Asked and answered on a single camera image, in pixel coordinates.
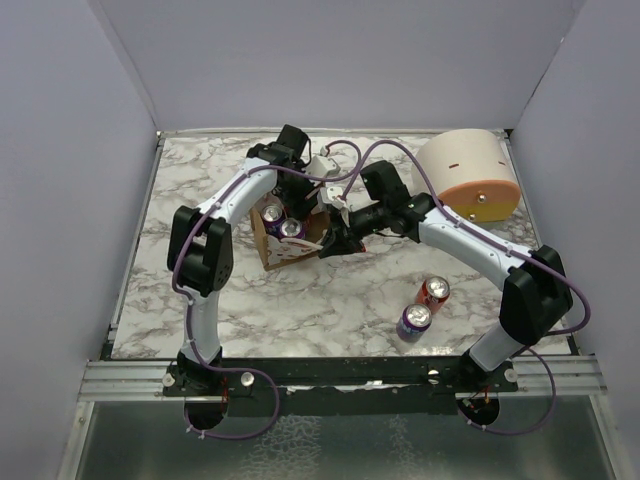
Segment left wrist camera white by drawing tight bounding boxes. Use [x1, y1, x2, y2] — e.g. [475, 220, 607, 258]
[305, 155, 341, 180]

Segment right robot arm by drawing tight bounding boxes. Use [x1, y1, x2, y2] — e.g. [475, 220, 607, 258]
[318, 161, 573, 372]

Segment purple cable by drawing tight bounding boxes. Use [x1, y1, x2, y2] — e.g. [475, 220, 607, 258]
[171, 139, 364, 441]
[342, 139, 596, 435]

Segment canvas bag with rope handles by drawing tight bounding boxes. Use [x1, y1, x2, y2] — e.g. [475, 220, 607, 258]
[249, 193, 329, 271]

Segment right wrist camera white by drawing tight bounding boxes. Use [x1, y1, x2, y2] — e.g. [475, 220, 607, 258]
[320, 187, 350, 210]

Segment red cola can right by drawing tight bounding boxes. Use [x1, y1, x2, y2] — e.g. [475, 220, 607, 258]
[415, 276, 450, 315]

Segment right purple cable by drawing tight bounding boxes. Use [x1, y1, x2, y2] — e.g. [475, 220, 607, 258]
[342, 139, 596, 435]

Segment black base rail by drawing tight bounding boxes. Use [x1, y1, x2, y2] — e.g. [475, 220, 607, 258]
[163, 356, 517, 417]

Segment cream and orange bread box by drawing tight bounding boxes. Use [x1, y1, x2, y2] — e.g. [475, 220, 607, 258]
[411, 129, 521, 223]

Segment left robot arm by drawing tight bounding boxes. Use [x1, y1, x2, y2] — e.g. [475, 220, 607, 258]
[167, 125, 317, 365]

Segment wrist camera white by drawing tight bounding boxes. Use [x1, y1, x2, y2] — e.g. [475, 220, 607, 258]
[305, 155, 341, 180]
[320, 187, 350, 210]

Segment purple can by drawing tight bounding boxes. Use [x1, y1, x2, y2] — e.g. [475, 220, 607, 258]
[278, 218, 306, 240]
[396, 304, 432, 343]
[260, 204, 286, 238]

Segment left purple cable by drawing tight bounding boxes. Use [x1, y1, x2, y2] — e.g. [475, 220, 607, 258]
[171, 139, 364, 441]

